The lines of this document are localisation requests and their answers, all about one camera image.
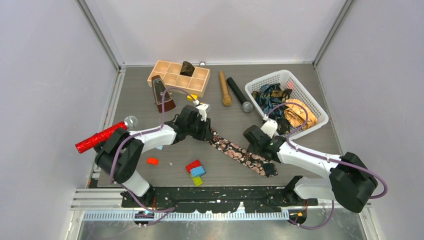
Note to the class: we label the dark rolled tie in tray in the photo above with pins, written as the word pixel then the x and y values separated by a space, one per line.
pixel 187 69

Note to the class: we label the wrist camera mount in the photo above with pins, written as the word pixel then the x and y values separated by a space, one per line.
pixel 269 126
pixel 203 109

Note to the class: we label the yellow block near tray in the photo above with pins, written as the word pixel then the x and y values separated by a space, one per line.
pixel 192 97

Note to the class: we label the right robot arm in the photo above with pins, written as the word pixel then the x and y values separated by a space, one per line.
pixel 344 179

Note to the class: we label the orange gold tie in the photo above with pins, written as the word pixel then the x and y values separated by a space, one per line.
pixel 297 113

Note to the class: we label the white plastic basket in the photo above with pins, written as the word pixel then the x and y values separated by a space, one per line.
pixel 287 80

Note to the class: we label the brown wooden metronome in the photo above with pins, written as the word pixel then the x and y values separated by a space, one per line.
pixel 162 99

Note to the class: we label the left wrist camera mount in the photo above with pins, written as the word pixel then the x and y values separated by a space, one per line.
pixel 203 109

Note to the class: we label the blue toy brick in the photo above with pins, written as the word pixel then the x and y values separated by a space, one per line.
pixel 197 171

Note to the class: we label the black microphone silver head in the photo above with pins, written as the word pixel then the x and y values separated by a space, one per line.
pixel 247 106

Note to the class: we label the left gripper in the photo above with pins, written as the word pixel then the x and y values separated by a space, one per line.
pixel 205 134

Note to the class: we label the red toy brick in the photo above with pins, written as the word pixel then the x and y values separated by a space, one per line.
pixel 193 165

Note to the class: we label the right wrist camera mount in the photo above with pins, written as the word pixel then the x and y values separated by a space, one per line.
pixel 269 126

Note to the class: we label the wooden compartment tray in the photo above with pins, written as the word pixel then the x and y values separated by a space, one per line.
pixel 170 75

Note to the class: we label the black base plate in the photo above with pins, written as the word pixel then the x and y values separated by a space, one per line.
pixel 223 199

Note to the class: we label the orange red small brick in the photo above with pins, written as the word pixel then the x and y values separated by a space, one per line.
pixel 152 161

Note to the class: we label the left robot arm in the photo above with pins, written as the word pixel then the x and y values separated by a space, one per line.
pixel 119 155

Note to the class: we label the red glitter microphone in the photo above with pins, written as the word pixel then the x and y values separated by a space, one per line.
pixel 129 123

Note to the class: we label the blue patterned tie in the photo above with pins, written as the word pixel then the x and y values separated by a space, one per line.
pixel 269 96

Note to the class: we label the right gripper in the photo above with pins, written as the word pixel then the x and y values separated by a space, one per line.
pixel 252 147

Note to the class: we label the yellow green translucent brick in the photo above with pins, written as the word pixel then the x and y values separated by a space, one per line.
pixel 196 180

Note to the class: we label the black pink floral tie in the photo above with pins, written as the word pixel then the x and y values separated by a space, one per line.
pixel 256 163

